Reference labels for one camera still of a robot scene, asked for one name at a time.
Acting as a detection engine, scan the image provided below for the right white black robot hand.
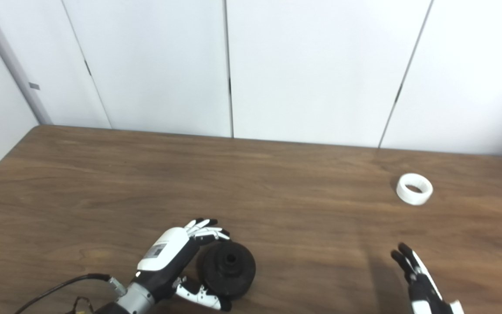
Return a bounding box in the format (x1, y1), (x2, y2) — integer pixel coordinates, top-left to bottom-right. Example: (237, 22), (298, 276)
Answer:
(390, 242), (465, 314)

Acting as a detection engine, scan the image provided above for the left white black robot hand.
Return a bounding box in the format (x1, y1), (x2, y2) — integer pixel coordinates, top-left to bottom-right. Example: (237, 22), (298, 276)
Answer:
(131, 218), (233, 312)

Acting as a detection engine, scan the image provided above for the round black part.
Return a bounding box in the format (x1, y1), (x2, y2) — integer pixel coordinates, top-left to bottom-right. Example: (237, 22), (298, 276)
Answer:
(197, 241), (256, 300)

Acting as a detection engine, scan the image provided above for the white ring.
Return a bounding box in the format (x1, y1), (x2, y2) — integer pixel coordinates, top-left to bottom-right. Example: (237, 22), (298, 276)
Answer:
(396, 173), (434, 206)

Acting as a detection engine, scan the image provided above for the thin black left arm wire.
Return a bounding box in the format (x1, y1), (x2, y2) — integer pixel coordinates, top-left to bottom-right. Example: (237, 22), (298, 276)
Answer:
(66, 297), (95, 314)

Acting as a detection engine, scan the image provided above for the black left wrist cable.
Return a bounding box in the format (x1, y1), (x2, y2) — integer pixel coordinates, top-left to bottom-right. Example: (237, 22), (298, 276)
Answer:
(14, 273), (126, 314)

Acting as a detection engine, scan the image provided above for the grey wall post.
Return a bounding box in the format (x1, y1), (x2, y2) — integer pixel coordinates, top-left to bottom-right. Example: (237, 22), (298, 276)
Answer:
(0, 0), (53, 126)

